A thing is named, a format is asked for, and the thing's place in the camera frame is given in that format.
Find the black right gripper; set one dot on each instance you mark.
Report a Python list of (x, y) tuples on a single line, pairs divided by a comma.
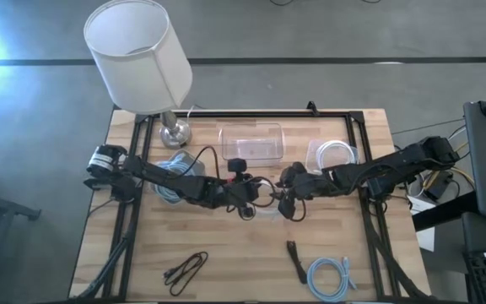
[(312, 186)]

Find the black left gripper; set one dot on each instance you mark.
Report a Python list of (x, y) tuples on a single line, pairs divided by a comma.
[(239, 192)]

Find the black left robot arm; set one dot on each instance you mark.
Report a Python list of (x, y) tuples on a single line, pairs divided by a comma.
[(163, 175)]

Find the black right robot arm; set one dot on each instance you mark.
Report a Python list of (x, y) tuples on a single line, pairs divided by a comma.
[(395, 164)]

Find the white paper sheet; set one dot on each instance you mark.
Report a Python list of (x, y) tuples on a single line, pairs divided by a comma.
[(426, 240)]

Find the black power supply box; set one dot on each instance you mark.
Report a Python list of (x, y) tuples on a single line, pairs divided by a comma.
[(439, 186)]

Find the black cart base bar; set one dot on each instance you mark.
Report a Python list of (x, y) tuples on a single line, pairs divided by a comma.
[(445, 211)]

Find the white shade table lamp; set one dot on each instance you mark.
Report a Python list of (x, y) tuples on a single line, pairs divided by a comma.
[(137, 63)]

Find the black stand legs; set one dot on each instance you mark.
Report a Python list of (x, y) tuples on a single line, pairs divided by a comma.
[(11, 210)]

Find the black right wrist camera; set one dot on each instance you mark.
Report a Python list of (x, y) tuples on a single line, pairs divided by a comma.
[(298, 168)]

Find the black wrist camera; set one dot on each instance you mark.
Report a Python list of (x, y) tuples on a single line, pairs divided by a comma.
[(237, 165), (298, 168)]

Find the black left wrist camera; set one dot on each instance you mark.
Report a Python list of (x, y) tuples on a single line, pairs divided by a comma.
[(237, 165)]

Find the black aluminium rig frame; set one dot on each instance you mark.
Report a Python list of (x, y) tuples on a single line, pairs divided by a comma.
[(268, 114)]

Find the small black frame clamp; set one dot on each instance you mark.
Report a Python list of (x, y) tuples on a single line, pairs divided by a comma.
[(312, 107)]

